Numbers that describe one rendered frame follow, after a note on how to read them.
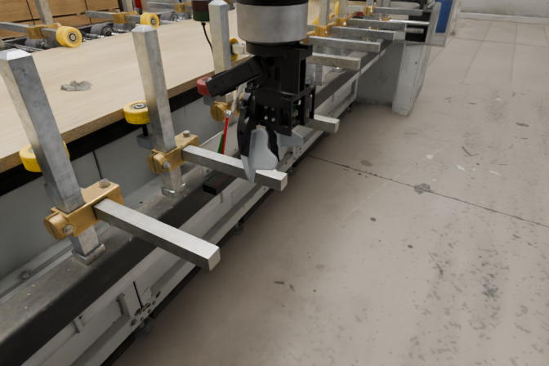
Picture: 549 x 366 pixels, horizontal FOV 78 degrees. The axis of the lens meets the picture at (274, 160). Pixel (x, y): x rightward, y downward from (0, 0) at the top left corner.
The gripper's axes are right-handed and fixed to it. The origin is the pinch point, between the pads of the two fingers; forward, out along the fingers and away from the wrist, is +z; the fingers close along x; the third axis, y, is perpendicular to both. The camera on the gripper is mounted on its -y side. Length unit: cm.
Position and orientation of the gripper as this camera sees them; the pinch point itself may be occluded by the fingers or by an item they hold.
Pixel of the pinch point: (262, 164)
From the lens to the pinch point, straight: 56.3
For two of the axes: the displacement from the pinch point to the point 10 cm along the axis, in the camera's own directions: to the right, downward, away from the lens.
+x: 5.3, -4.3, 7.2
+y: 8.5, 2.7, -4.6
